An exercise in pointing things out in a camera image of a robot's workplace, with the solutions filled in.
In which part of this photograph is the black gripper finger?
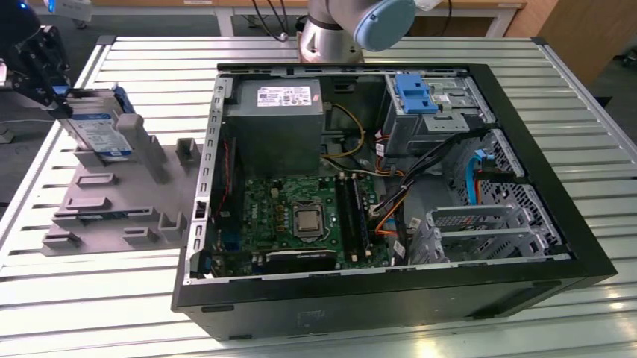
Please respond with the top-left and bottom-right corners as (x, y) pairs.
(37, 25), (70, 90)
(11, 43), (73, 120)

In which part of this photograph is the hard disk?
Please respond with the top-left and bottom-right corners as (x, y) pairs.
(49, 84), (134, 162)

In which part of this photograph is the blue data wire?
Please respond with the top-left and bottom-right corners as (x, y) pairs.
(465, 148), (494, 207)

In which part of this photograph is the silver disk bay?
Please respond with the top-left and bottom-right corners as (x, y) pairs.
(408, 203), (571, 266)

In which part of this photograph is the RAM stick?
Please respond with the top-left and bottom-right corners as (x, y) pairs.
(76, 212), (129, 222)
(349, 172), (372, 258)

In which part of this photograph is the grey parts rack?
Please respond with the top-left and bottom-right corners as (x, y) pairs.
(39, 113), (205, 258)

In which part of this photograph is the grey power supply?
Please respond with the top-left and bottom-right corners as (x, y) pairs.
(220, 76), (327, 178)

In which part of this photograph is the green motherboard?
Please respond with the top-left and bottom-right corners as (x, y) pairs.
(210, 175), (399, 279)

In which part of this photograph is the CPU socket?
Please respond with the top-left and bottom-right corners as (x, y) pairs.
(288, 200), (328, 240)

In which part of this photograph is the silver CPU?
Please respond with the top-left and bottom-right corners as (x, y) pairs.
(296, 210), (321, 230)

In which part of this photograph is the black graphics card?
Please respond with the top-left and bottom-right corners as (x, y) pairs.
(263, 248), (337, 273)

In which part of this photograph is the blue plastic drive latch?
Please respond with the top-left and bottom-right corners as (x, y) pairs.
(396, 74), (439, 115)

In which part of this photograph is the metal optical drive cage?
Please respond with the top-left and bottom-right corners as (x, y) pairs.
(380, 72), (498, 157)

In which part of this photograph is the wooden desk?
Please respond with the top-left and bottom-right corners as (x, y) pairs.
(92, 0), (528, 38)

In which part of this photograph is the black PC case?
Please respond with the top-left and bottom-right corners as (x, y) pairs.
(169, 62), (618, 340)

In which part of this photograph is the wooden cabinet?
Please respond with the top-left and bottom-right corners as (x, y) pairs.
(504, 0), (637, 87)

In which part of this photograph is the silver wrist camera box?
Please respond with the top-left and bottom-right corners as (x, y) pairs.
(56, 0), (93, 22)

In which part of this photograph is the red black twisted fan wire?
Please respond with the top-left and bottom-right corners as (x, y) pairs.
(221, 136), (236, 204)

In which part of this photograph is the yellow wire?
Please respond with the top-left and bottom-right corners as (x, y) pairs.
(320, 103), (368, 167)

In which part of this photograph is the mixed colour wire bundle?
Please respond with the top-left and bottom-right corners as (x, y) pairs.
(320, 156), (407, 178)

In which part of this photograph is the black cable bundle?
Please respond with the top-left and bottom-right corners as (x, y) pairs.
(369, 126), (498, 221)

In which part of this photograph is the orange wire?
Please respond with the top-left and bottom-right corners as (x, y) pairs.
(372, 208), (399, 238)

